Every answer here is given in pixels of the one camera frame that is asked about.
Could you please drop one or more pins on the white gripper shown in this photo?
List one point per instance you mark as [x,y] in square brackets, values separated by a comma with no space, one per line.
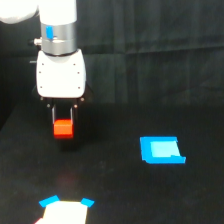
[63,78]

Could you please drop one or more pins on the red hexagonal block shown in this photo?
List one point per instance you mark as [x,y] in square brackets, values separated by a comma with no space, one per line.
[63,128]

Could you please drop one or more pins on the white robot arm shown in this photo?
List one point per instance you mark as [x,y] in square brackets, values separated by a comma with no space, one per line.
[58,20]

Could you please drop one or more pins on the right blue tape piece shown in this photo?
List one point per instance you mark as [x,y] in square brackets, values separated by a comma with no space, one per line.
[87,202]

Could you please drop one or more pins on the blue tape piece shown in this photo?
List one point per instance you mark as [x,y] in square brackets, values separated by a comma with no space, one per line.
[87,202]
[43,203]

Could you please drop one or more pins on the left blue tape piece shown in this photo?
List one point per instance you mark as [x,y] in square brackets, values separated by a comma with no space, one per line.
[43,203]

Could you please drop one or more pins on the black backdrop curtain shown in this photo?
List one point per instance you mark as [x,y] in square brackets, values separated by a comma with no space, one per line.
[155,52]

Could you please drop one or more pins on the white paper sheet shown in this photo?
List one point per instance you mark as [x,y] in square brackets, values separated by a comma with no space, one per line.
[64,212]

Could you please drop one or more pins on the blue taped square marker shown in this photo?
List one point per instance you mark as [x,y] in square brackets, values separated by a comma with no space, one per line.
[161,150]

